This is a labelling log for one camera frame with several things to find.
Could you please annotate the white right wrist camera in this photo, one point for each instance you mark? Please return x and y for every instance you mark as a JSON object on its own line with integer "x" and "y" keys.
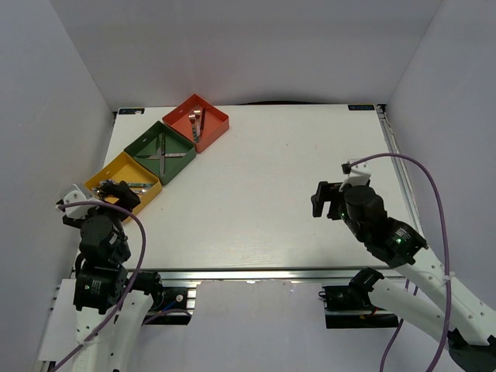
{"x": 357, "y": 173}

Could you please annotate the green handled knife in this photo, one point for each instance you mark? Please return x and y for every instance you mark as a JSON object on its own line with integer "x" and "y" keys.
{"x": 158, "y": 142}

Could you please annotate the aluminium table frame rail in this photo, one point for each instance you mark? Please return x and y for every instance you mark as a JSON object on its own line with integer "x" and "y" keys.
{"x": 400, "y": 167}

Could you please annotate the green handled fork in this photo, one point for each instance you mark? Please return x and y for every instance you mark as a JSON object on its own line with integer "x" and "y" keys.
{"x": 193, "y": 121}

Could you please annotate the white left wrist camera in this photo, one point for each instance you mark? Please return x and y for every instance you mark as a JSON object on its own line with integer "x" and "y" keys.
{"x": 77, "y": 193}

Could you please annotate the pink handled knife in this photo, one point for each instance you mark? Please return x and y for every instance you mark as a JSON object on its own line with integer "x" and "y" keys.
{"x": 166, "y": 155}

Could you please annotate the pink handled fork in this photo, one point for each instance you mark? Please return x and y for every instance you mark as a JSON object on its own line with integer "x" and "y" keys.
{"x": 197, "y": 128}

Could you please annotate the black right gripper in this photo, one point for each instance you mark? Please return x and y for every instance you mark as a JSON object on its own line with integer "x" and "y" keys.
{"x": 326, "y": 193}

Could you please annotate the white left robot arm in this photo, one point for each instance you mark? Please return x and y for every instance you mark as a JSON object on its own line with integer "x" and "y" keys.
{"x": 110, "y": 302}

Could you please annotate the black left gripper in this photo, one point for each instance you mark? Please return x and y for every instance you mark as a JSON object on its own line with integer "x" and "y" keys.
{"x": 127, "y": 197}

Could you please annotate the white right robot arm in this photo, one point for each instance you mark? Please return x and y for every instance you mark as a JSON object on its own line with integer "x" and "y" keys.
{"x": 451, "y": 313}

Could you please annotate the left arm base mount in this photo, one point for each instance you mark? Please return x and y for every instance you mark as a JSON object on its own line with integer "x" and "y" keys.
{"x": 172, "y": 296}

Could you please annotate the brown handled knife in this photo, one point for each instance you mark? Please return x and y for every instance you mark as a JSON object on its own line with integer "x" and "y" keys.
{"x": 162, "y": 153}

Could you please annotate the red box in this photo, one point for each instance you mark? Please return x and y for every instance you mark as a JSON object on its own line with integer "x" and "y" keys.
{"x": 216, "y": 122}

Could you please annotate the green handled spoon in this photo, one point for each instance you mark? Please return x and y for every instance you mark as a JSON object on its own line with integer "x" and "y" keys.
{"x": 129, "y": 184}

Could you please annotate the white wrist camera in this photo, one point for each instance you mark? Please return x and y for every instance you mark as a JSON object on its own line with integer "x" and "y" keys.
{"x": 77, "y": 193}
{"x": 357, "y": 173}

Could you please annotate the green box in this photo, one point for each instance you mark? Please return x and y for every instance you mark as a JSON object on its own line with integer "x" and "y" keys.
{"x": 146, "y": 145}

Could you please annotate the yellow box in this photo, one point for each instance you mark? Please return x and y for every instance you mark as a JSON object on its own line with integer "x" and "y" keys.
{"x": 125, "y": 168}

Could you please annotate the brown handled spoon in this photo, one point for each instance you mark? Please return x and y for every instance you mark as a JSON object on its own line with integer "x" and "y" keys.
{"x": 138, "y": 191}

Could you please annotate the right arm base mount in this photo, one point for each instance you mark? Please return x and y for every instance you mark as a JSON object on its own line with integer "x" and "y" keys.
{"x": 349, "y": 306}

